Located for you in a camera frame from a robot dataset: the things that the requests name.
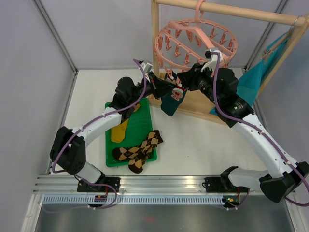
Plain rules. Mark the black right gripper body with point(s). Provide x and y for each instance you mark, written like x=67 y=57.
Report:
x=200 y=80

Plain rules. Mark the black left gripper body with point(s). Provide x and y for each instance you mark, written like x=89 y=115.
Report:
x=153 y=86

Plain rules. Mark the green reindeer sock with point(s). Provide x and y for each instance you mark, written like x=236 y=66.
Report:
x=171 y=101
x=171 y=77

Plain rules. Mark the pink round clip hanger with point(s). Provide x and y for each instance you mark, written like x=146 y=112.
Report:
x=180 y=44

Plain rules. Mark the brown argyle sock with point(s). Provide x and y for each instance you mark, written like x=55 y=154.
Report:
x=138 y=157
x=152 y=140

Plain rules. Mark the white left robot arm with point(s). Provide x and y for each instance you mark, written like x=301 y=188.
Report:
x=69 y=147

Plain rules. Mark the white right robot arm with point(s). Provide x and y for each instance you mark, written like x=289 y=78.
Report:
x=283 y=173

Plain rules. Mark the wooden hanger rack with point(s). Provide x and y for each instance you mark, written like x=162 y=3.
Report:
x=193 y=106

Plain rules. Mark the metal clip hanger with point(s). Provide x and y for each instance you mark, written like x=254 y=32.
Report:
x=278 y=42

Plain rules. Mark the green plastic tray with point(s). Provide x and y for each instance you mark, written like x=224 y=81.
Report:
x=139 y=126

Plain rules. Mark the teal cloth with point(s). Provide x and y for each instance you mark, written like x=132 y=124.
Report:
x=250 y=82

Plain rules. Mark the yellow sock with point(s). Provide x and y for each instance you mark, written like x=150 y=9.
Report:
x=118 y=132

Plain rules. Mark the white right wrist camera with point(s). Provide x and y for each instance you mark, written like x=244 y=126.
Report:
x=213 y=59

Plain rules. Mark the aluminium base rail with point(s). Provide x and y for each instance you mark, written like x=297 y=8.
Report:
x=134 y=184

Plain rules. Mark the white slotted cable duct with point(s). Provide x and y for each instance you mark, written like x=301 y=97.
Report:
x=139 y=199

